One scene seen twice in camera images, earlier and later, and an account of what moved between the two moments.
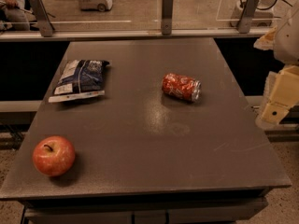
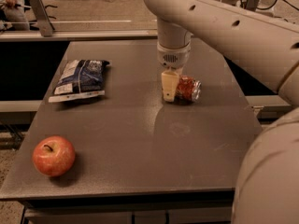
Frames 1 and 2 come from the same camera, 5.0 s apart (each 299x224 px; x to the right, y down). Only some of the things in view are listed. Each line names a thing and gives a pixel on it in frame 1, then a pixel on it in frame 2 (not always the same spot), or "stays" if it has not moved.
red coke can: (181, 87) stays
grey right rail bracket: (249, 11) stays
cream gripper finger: (284, 95) → (170, 82)
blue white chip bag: (81, 79) stays
